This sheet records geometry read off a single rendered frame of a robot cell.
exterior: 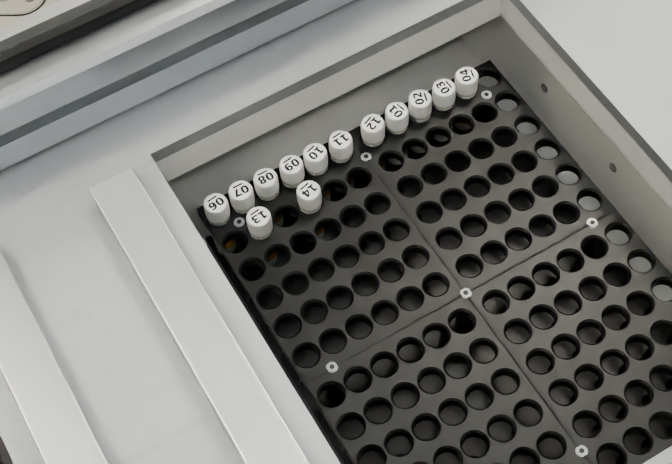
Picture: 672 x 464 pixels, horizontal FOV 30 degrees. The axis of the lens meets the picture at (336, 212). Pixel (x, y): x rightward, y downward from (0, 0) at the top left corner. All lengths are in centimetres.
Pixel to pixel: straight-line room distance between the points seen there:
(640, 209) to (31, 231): 31
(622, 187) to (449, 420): 16
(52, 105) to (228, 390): 16
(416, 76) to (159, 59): 20
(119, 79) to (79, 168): 5
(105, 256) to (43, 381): 7
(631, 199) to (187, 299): 25
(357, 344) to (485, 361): 7
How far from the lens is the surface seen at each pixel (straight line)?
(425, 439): 60
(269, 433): 51
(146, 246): 56
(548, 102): 70
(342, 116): 74
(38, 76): 58
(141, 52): 59
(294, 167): 63
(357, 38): 63
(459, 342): 59
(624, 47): 63
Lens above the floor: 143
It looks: 58 degrees down
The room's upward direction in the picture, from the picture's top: 6 degrees counter-clockwise
